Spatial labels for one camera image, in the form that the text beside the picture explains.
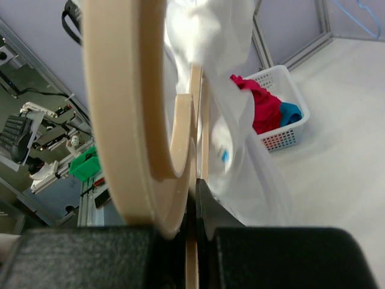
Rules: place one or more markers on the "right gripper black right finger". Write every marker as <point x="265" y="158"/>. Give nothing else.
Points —
<point x="232" y="255"/>

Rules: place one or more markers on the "black strap handle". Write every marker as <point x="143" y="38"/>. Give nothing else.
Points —
<point x="71" y="20"/>

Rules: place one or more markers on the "blue t shirt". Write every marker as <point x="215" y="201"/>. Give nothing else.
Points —
<point x="290" y="114"/>

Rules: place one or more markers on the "beige wooden hanger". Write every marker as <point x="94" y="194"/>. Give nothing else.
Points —
<point x="150" y="172"/>

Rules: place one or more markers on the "green plastic bin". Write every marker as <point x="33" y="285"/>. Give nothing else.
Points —
<point x="86" y="165"/>

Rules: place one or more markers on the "black keyboard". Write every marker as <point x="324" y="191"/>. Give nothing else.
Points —
<point x="14" y="127"/>

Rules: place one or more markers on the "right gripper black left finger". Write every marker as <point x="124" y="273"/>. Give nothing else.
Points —
<point x="94" y="257"/>

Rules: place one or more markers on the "magenta t shirt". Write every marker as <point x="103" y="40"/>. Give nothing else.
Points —
<point x="267" y="114"/>

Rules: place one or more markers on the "white t shirt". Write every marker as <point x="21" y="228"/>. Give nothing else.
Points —
<point x="239" y="171"/>

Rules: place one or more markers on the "white plastic laundry basket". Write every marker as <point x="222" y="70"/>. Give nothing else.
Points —
<point x="280" y="83"/>

